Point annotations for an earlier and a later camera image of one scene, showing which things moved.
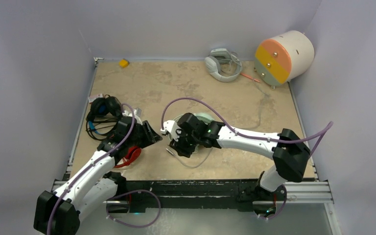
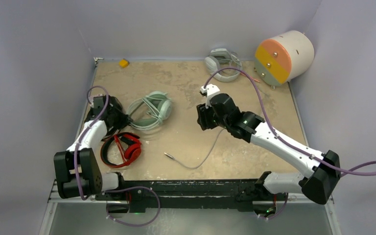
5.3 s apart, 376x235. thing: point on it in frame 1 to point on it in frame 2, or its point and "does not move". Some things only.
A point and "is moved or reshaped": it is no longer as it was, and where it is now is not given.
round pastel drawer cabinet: x=285 y=58 does not move
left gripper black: x=150 y=136 to x=124 y=121
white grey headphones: x=219 y=57 does not move
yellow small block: x=124 y=63 does not move
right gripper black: x=181 y=150 to x=204 y=117
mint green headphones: x=205 y=117 is moved or reshaped
